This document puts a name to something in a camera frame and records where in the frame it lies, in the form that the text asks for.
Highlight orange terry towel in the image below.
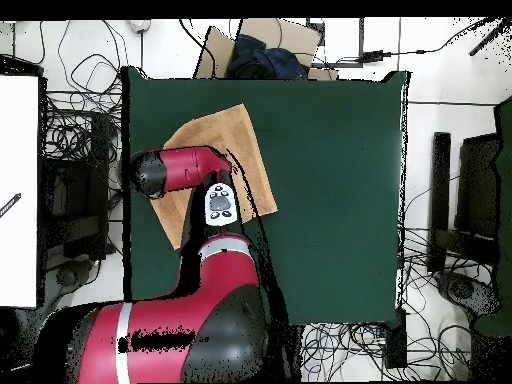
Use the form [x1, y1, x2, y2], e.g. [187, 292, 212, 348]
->
[149, 102, 279, 251]

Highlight dark green table cloth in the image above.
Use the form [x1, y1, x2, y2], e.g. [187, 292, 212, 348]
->
[121, 66, 411, 328]

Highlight blue jeans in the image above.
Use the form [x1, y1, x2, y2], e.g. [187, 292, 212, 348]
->
[226, 33, 310, 80]

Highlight brown cardboard box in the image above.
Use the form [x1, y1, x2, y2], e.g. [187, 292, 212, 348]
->
[192, 17, 340, 81]

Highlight black equipment rack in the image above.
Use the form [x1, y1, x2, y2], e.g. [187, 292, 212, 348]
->
[41, 112, 113, 261]

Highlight black box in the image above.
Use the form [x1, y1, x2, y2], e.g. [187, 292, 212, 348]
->
[383, 309, 408, 370]

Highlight black power adapter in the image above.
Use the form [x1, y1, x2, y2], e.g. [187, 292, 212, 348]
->
[361, 49, 394, 64]

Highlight black stand base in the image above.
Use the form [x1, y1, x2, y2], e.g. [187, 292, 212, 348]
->
[43, 258, 97, 305]
[433, 269, 503, 321]

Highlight white round device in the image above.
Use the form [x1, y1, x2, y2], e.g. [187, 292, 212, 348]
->
[127, 18, 154, 34]

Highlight small dark strip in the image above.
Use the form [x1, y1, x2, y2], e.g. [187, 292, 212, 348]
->
[0, 192, 22, 219]

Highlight white panel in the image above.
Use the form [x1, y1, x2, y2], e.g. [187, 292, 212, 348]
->
[0, 74, 40, 309]

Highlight spare dark green cloth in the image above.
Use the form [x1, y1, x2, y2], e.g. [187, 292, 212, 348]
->
[473, 94, 512, 338]

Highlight black tripod leg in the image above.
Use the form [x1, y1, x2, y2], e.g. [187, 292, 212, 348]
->
[467, 17, 512, 57]

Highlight tangled black cables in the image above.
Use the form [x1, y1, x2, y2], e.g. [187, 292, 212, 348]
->
[299, 175, 499, 381]
[38, 19, 129, 161]

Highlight black upright post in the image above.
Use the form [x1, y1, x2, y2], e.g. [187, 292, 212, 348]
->
[426, 131, 453, 274]

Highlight thin black metal frame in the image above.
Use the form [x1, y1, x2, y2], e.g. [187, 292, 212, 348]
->
[305, 17, 366, 69]

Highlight thin black adapter cable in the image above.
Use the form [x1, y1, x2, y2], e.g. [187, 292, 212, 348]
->
[391, 18, 489, 56]

